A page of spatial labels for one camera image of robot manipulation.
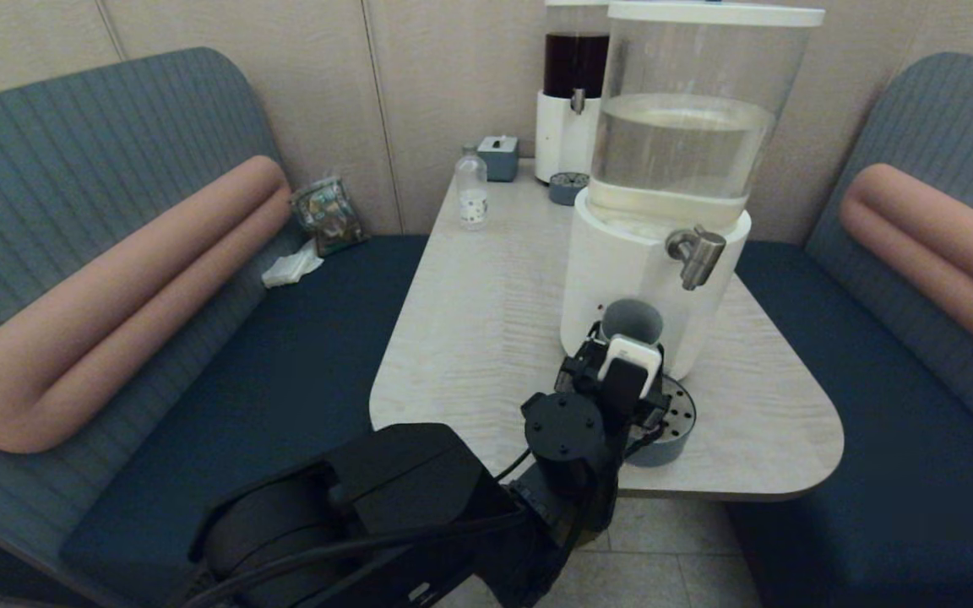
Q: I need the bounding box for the large blue perforated drip tray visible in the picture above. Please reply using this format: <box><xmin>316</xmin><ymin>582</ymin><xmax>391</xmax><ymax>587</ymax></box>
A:
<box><xmin>622</xmin><ymin>374</ymin><xmax>698</xmax><ymax>468</ymax></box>

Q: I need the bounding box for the white clear water dispenser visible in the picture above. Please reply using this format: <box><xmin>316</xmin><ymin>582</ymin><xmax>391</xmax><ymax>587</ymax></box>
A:
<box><xmin>560</xmin><ymin>2</ymin><xmax>825</xmax><ymax>381</ymax></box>

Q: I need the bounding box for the small blue drip tray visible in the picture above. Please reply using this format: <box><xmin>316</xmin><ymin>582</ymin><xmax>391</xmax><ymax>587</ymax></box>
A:
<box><xmin>548</xmin><ymin>172</ymin><xmax>591</xmax><ymax>208</ymax></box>

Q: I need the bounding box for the grey-blue tissue box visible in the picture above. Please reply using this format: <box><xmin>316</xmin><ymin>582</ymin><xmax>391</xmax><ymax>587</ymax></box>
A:
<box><xmin>477</xmin><ymin>136</ymin><xmax>520</xmax><ymax>183</ymax></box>

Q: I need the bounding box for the white folded napkin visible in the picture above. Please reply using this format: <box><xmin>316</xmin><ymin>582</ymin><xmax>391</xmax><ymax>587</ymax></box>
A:
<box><xmin>261</xmin><ymin>240</ymin><xmax>324</xmax><ymax>290</ymax></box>

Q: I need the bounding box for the white dark drink dispenser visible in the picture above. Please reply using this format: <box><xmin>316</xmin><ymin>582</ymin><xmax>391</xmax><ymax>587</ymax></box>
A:
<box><xmin>534</xmin><ymin>0</ymin><xmax>614</xmax><ymax>186</ymax></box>

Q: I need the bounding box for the blue upholstered bench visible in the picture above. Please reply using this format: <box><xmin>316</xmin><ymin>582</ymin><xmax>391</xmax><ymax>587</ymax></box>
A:
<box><xmin>0</xmin><ymin>47</ymin><xmax>430</xmax><ymax>608</ymax></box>
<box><xmin>727</xmin><ymin>53</ymin><xmax>973</xmax><ymax>608</ymax></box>

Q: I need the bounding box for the pink bolster cushion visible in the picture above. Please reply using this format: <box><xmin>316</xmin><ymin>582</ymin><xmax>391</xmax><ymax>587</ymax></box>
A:
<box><xmin>840</xmin><ymin>164</ymin><xmax>973</xmax><ymax>381</ymax></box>
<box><xmin>0</xmin><ymin>155</ymin><xmax>293</xmax><ymax>454</ymax></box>

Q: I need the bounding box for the green snack bag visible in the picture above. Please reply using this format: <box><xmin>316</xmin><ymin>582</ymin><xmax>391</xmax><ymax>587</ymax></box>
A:
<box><xmin>290</xmin><ymin>175</ymin><xmax>369</xmax><ymax>258</ymax></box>

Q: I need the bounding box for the grey plastic cup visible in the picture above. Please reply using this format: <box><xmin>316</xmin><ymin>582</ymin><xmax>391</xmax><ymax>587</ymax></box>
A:
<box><xmin>601</xmin><ymin>298</ymin><xmax>665</xmax><ymax>347</ymax></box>

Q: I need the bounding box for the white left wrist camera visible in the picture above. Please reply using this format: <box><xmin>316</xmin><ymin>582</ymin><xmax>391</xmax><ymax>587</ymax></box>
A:
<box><xmin>596</xmin><ymin>334</ymin><xmax>663</xmax><ymax>399</ymax></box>

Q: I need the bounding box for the clear plastic bottle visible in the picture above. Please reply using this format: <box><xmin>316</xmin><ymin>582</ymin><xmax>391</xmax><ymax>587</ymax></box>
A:
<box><xmin>454</xmin><ymin>146</ymin><xmax>489</xmax><ymax>232</ymax></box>

